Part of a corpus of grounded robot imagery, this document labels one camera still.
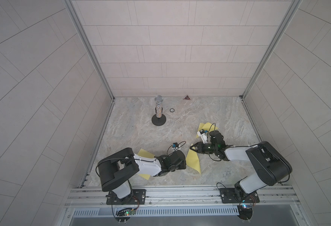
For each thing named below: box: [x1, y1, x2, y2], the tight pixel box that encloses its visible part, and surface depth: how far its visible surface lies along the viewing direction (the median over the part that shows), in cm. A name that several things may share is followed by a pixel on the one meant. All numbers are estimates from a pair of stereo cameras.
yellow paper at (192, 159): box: [185, 143, 202, 175], surface depth 84 cm
